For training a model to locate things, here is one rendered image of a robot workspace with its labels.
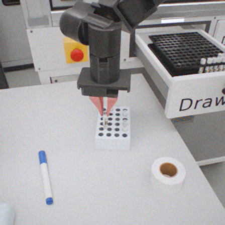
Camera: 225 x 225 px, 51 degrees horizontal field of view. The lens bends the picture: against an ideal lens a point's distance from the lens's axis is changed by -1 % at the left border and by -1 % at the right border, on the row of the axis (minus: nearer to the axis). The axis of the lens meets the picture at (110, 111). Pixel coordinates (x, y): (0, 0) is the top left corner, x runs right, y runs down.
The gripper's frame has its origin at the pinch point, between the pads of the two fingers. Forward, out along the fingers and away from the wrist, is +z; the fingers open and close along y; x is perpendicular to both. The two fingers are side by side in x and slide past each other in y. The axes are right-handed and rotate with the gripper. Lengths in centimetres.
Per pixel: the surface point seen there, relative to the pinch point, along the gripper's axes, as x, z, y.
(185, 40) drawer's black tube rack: -33.9, -3.2, -22.1
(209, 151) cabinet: -53, 69, -54
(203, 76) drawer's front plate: -7.2, -6.3, -21.3
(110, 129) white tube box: -2.3, 7.7, -1.1
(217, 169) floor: -54, 86, -64
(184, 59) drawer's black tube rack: -20.8, -3.4, -19.7
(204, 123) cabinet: -50, 45, -44
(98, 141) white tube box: 1.7, 7.9, 1.5
